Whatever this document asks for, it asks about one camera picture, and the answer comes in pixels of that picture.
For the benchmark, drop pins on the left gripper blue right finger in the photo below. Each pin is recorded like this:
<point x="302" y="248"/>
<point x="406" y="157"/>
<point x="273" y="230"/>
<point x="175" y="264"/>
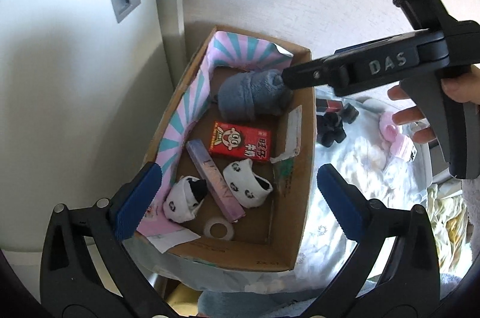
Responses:
<point x="346" y="202"/>

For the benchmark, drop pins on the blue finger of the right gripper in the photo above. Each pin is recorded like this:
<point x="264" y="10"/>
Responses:
<point x="353" y="49"/>
<point x="310" y="74"/>

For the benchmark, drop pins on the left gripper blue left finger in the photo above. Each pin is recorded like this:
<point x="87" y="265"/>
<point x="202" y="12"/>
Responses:
<point x="133" y="199"/>

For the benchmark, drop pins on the black and red lens tube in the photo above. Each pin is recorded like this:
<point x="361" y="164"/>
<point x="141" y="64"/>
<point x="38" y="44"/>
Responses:
<point x="347" y="112"/>

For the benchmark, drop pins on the panda sock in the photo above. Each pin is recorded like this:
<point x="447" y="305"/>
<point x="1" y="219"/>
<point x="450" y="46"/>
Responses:
<point x="185" y="199"/>
<point x="250" y="189"/>

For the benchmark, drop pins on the grey fluffy sock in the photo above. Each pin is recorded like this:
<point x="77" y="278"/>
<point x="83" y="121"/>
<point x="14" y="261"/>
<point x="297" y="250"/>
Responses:
<point x="244" y="97"/>

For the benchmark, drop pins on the red milk carton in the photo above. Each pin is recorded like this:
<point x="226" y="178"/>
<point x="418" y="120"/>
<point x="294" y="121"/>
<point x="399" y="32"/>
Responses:
<point x="240" y="142"/>

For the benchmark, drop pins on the clear tape roll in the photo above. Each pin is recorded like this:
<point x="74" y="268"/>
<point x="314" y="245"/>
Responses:
<point x="218" y="228"/>

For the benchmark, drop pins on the purple long cosmetic box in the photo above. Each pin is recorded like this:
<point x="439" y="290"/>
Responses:
<point x="217" y="186"/>

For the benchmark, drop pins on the black hair scrunchie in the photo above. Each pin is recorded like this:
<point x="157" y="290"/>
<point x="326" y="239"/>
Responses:
<point x="329" y="129"/>

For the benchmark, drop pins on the white floral patterned small box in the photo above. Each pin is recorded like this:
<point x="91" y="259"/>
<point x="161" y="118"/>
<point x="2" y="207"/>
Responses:
<point x="411" y="156"/>

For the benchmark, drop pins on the white round cotton pad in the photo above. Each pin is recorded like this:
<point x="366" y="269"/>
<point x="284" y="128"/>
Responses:
<point x="370" y="155"/>

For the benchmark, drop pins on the floral light blue cloth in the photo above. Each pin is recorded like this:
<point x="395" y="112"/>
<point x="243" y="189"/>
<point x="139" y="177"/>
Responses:
<point x="348" y="178"/>

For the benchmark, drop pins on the cardboard box with pink lining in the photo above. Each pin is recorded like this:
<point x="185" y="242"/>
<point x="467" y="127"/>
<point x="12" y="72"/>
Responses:
<point x="267" y="238"/>

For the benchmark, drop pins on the white door with grey handle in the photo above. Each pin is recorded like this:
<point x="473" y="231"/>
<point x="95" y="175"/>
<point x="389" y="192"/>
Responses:
<point x="83" y="86"/>

